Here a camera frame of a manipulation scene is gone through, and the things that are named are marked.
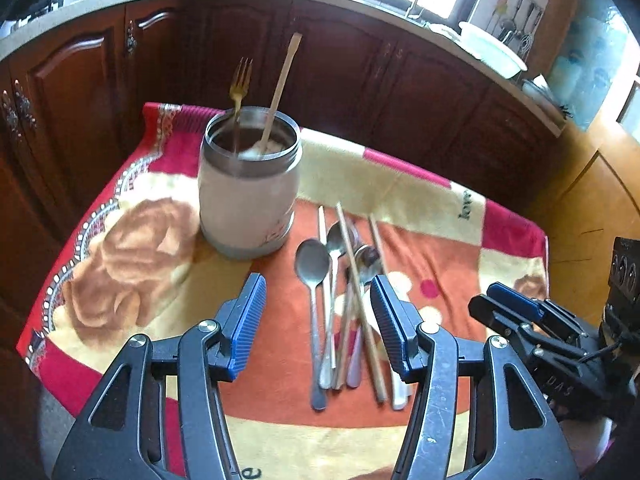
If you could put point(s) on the gold fork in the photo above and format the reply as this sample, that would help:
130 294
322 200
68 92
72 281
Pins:
239 90

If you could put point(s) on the silver metal chopstick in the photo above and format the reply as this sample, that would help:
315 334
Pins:
322 230

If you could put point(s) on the medium steel spoon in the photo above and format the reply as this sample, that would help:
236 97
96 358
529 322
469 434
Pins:
336 242

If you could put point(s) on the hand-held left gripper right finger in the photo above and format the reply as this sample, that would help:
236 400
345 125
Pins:
390 320

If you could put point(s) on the white dish cloth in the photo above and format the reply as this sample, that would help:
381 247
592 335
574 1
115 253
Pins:
444 31

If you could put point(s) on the wooden chopstick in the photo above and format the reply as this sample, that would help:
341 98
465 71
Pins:
344 320
350 250
375 235

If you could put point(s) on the white plastic basin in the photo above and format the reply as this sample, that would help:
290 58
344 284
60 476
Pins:
492 50

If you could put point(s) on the hanging kitchen utensils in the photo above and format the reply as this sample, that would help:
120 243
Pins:
520 20

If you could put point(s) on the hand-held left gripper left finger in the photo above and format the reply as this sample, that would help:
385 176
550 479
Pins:
247 325

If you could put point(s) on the gas stove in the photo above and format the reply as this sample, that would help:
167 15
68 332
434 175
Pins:
35 15

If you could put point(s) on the flat bamboo stick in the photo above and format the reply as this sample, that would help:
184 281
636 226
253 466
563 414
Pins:
280 90

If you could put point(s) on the beige utensil jar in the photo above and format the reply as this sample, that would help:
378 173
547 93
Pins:
245 200

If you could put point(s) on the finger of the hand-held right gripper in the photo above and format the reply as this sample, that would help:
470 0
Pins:
492 312
510 296

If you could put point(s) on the red floral printed blanket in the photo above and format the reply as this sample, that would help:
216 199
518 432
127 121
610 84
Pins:
425 200

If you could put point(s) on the large steel spoon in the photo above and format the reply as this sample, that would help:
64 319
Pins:
311 262

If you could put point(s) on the small steel spoon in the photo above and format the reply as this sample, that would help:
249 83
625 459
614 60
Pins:
367 260

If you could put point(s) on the dark wooden kitchen cabinets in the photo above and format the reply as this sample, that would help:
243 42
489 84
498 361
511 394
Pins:
400 85

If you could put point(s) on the pale blue plastic pack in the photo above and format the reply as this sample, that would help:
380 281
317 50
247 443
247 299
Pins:
590 70

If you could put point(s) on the speckled kitchen countertop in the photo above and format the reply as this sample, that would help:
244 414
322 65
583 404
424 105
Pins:
350 0

